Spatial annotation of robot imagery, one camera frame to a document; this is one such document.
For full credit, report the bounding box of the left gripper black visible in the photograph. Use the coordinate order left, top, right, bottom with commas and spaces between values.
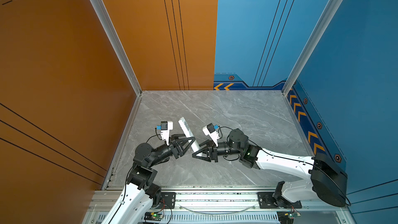
148, 134, 194, 170

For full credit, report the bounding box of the green circuit board left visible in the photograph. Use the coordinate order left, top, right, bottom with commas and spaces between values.
143, 212, 165, 223

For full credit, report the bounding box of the aluminium rail frame front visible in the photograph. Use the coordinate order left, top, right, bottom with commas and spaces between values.
83, 186, 355, 224

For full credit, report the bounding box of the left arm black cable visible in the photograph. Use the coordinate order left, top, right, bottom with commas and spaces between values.
107, 127, 165, 224

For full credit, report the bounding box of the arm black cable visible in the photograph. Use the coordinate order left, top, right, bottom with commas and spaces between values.
217, 126, 352, 206
107, 127, 165, 224

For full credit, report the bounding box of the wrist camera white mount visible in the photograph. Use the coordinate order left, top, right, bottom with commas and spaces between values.
155, 121, 174, 146
203, 123, 220, 147

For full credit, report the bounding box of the aluminium corner post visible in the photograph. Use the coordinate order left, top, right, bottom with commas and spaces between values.
282, 0, 343, 96
90, 0, 142, 97

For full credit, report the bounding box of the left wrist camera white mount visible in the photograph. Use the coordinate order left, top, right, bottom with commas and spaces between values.
155, 121, 174, 146

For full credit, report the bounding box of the left aluminium corner post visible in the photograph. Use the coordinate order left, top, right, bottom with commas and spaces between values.
90, 0, 142, 97

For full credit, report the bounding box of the right aluminium corner post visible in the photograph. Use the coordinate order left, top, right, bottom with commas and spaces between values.
282, 0, 343, 96

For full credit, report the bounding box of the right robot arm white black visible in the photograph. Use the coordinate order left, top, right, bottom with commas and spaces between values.
192, 129, 351, 208

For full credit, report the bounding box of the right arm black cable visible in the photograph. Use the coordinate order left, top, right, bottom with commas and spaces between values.
217, 126, 352, 206

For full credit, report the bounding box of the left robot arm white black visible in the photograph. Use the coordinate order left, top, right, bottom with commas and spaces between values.
103, 134, 196, 224

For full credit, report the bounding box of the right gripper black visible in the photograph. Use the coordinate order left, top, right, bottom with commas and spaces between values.
194, 139, 244, 164

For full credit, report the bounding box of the white remote control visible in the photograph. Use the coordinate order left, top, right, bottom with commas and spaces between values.
178, 117, 200, 152

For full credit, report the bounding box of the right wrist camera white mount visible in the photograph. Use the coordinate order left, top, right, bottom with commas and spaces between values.
203, 123, 220, 147

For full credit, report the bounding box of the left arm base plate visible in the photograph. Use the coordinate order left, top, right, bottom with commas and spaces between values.
152, 191, 176, 209

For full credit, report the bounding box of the circuit board right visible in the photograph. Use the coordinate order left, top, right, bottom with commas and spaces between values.
277, 212, 301, 224

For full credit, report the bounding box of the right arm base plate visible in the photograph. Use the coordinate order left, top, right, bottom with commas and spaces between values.
257, 192, 302, 209

